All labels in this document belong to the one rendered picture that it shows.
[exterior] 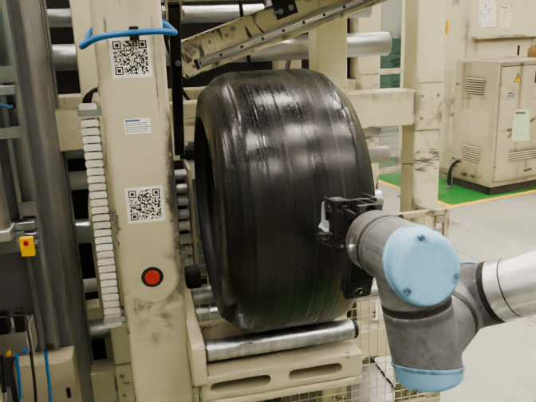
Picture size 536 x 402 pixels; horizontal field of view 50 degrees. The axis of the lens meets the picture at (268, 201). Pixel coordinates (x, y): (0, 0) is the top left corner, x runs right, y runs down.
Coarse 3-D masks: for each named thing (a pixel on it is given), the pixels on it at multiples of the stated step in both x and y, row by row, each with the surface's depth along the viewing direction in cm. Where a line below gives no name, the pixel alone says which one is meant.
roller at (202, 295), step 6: (198, 288) 149; (204, 288) 149; (210, 288) 149; (192, 294) 149; (198, 294) 148; (204, 294) 148; (210, 294) 148; (198, 300) 148; (204, 300) 148; (210, 300) 149
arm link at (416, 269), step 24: (384, 216) 79; (360, 240) 78; (384, 240) 72; (408, 240) 69; (432, 240) 69; (360, 264) 80; (384, 264) 70; (408, 264) 68; (432, 264) 69; (456, 264) 70; (384, 288) 72; (408, 288) 68; (432, 288) 69
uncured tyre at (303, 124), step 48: (240, 96) 111; (288, 96) 112; (336, 96) 114; (240, 144) 105; (288, 144) 105; (336, 144) 107; (240, 192) 104; (288, 192) 104; (336, 192) 106; (240, 240) 105; (288, 240) 104; (240, 288) 109; (288, 288) 109; (336, 288) 112
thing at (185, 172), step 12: (180, 168) 171; (180, 180) 172; (180, 192) 159; (192, 192) 159; (180, 204) 161; (192, 204) 160; (180, 216) 161; (192, 216) 161; (180, 228) 163; (192, 228) 162; (180, 240) 163; (192, 252) 169; (192, 264) 165
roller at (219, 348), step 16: (352, 320) 130; (240, 336) 124; (256, 336) 124; (272, 336) 125; (288, 336) 125; (304, 336) 126; (320, 336) 126; (336, 336) 127; (352, 336) 128; (208, 352) 121; (224, 352) 122; (240, 352) 123; (256, 352) 124
